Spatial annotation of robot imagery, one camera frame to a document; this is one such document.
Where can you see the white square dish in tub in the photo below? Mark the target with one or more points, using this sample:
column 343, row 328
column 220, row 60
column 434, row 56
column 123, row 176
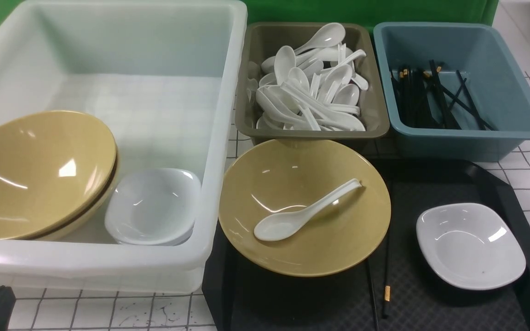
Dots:
column 154, row 206

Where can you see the blue chopstick bin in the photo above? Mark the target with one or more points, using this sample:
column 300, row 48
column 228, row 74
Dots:
column 493, row 78

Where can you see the white spoon top of pile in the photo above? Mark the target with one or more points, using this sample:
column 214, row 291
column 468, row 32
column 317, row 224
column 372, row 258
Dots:
column 328, row 35

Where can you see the olive green spoon bin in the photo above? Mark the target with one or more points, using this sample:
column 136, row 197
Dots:
column 262, row 40

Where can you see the white soup spoon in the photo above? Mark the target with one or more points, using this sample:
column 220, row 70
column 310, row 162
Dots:
column 282, row 225

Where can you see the yellow noodle bowl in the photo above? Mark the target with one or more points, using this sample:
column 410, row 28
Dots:
column 278, row 177

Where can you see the yellow bowl stacked bottom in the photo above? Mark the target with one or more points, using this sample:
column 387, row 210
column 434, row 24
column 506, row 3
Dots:
column 86, row 214

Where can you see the white spoon upright in pile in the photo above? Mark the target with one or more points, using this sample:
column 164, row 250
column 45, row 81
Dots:
column 284, row 61

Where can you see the large white plastic tub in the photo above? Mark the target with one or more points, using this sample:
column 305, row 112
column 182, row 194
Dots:
column 162, row 74

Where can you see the black chopstick thick in bin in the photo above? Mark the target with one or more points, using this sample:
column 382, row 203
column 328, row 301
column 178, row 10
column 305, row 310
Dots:
column 448, row 118

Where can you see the white square side dish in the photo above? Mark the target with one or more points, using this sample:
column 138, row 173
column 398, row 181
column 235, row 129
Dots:
column 469, row 246

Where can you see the black chopstick crossing in bin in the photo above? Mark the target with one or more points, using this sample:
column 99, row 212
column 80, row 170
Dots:
column 471, row 104

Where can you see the black plastic serving tray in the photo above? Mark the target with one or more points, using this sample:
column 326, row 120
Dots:
column 242, row 296

